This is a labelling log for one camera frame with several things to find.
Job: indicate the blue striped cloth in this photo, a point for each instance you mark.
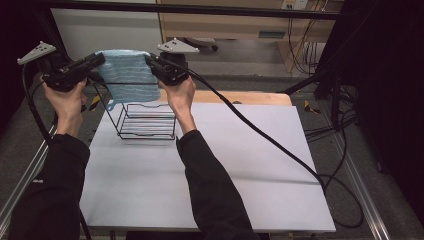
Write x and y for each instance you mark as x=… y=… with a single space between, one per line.
x=128 y=73

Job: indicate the office chair base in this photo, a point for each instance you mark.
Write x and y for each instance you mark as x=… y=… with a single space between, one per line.
x=206 y=41

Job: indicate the black curtain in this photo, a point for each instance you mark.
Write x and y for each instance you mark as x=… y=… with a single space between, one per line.
x=383 y=83
x=13 y=33

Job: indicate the light wooden desk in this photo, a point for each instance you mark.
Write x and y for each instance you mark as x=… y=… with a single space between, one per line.
x=233 y=25

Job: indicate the white cabinet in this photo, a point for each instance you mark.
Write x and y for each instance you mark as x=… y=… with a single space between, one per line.
x=106 y=30

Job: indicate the aluminium rail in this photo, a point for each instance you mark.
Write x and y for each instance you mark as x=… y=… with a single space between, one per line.
x=26 y=173
x=363 y=190

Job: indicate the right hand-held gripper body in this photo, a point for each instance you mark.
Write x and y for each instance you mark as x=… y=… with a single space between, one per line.
x=173 y=66

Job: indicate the yellow black tape marker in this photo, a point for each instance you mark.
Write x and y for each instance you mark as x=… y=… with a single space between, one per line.
x=94 y=102
x=311 y=107

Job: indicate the person's left hand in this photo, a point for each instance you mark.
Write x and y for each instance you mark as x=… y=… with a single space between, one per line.
x=66 y=100

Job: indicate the white power strip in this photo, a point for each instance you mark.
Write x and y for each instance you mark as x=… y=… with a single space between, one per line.
x=295 y=4

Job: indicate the person's right hand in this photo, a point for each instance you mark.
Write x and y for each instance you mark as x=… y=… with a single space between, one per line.
x=180 y=95

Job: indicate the black frame crossbar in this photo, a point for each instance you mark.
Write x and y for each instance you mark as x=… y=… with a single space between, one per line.
x=186 y=9

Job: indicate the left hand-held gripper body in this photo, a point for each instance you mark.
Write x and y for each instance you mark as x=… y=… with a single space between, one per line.
x=61 y=75

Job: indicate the white foam board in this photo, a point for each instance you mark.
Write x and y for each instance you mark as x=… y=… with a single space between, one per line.
x=233 y=186

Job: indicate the wooden board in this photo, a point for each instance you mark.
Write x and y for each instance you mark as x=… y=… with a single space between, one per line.
x=253 y=97

